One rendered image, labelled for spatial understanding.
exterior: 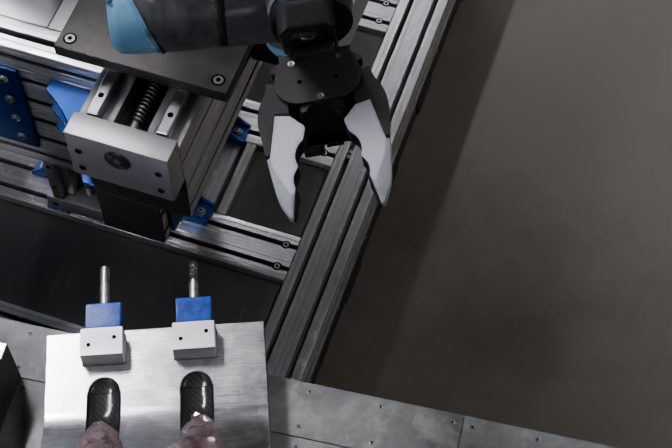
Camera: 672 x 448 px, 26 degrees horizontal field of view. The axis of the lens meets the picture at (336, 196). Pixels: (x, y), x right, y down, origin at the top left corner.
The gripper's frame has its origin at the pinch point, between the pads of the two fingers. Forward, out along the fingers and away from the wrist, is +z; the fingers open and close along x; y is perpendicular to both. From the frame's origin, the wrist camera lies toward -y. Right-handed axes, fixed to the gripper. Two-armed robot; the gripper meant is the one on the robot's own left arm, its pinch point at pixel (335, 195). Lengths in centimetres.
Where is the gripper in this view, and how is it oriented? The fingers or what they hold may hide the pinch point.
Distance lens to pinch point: 113.6
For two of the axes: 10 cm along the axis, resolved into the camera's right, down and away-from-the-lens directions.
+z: 1.2, 8.4, -5.2
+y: 1.4, 5.1, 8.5
